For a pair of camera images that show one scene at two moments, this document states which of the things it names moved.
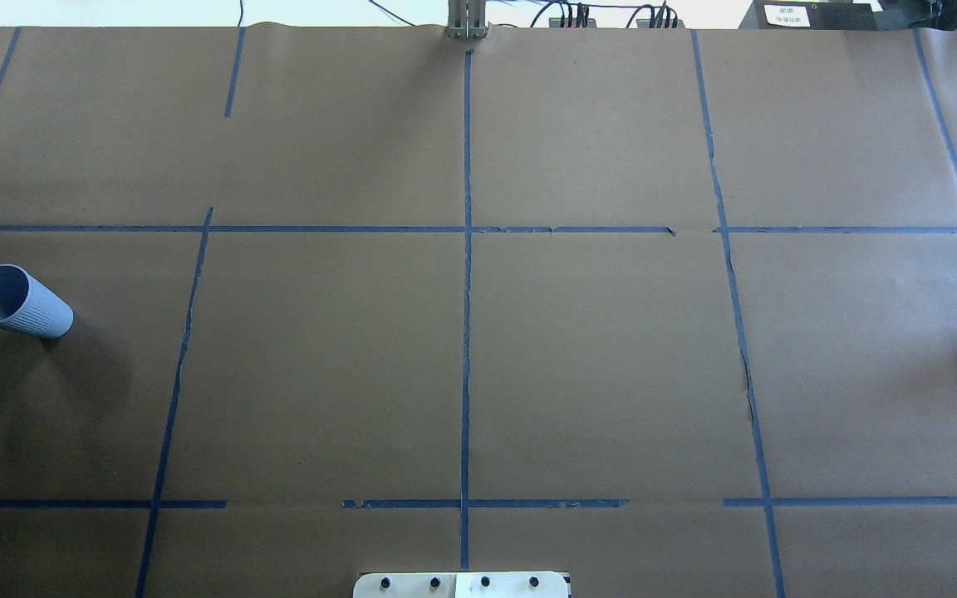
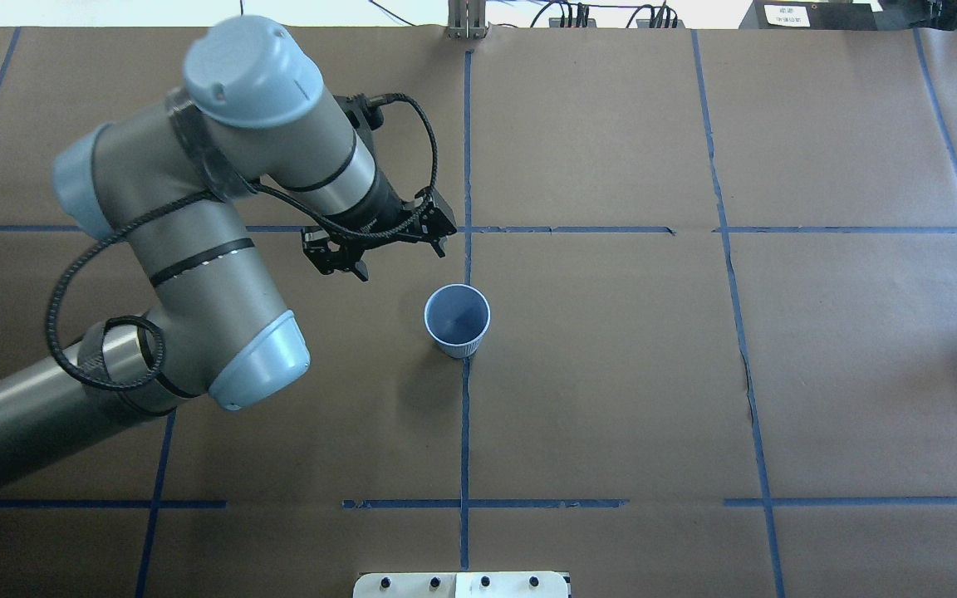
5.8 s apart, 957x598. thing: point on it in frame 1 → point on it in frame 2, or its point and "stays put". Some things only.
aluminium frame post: [466, 19] stays put
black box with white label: [813, 15] stays put
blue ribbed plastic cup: [7, 295] → [458, 316]
